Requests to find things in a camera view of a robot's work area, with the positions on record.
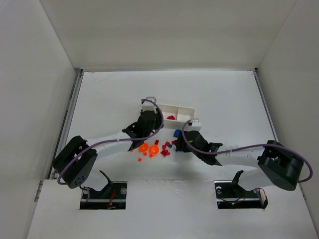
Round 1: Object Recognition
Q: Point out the blue lego arch piece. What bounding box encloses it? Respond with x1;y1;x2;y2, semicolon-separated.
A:
173;129;181;138

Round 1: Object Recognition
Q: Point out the white three-compartment sorting tray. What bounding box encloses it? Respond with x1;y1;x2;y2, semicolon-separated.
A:
158;104;195;129

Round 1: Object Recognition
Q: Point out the red lego wing plate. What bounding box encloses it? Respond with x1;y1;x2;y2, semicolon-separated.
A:
161;149;169;157

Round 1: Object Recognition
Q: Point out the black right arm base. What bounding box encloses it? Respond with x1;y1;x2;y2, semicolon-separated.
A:
214;170;269;210

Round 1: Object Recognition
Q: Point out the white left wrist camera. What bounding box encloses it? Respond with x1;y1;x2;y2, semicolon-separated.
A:
141;97;157;113

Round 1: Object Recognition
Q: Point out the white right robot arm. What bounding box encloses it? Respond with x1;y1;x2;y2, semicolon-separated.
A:
175;130;304;191

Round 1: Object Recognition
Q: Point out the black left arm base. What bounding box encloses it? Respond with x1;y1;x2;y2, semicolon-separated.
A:
80;170;128;210

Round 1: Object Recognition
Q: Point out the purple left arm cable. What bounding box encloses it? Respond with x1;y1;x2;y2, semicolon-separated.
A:
57;98;164;185

